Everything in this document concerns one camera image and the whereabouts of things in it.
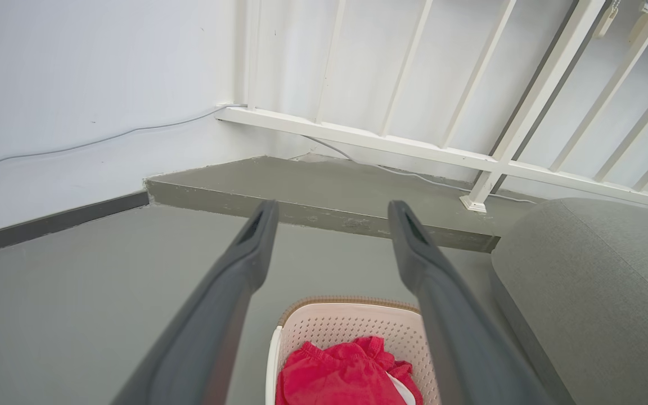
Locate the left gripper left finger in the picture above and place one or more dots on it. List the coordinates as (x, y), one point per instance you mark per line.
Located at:
(206, 337)

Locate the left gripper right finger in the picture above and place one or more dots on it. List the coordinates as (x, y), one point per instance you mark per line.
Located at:
(459, 337)

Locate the white perforated laundry basket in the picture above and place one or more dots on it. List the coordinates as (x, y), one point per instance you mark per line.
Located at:
(346, 326)

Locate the red jersey garment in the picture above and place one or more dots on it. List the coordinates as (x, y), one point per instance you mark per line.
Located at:
(341, 377)

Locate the grey fabric sofa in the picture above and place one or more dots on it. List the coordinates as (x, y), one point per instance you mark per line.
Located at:
(599, 292)

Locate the white slatted railing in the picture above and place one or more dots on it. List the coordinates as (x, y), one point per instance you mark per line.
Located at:
(358, 136)

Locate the black wall baseboard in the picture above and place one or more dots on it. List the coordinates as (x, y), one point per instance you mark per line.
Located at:
(48, 224)

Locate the dark metal post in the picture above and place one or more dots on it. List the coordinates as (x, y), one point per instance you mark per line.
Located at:
(532, 90)

